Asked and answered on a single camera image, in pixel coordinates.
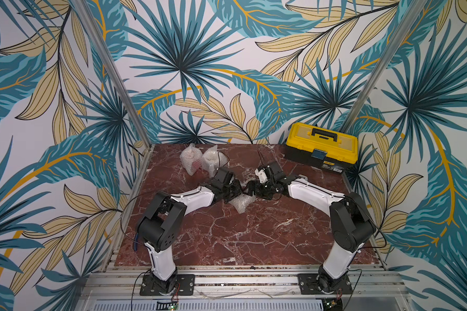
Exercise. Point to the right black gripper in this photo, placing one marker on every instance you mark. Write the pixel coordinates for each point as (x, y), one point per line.
(257, 188)

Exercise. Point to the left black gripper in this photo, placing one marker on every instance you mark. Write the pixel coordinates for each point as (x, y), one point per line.
(238, 190)

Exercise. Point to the clear bubble wrap sheet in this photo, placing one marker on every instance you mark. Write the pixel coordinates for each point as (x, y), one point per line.
(246, 197)
(212, 160)
(191, 158)

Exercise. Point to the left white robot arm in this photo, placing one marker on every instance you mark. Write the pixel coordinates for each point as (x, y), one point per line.
(164, 216)

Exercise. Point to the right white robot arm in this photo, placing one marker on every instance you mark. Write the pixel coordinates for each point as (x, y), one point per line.
(350, 222)

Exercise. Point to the yellow black toolbox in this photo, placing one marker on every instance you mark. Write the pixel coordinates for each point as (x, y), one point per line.
(321, 148)

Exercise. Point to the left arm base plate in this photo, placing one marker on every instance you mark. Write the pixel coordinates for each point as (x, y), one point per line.
(167, 284)

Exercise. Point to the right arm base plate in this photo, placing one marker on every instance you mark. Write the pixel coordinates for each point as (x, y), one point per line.
(314, 283)

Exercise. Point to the front aluminium rail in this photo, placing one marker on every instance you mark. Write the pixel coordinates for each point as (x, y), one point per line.
(369, 287)

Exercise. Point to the right aluminium frame post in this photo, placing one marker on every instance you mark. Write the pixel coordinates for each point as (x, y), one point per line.
(390, 50)

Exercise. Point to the aluminium frame post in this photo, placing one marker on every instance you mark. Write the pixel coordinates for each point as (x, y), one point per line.
(390, 50)
(88, 20)

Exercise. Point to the left aluminium frame post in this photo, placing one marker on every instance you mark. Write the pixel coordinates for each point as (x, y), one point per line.
(88, 20)

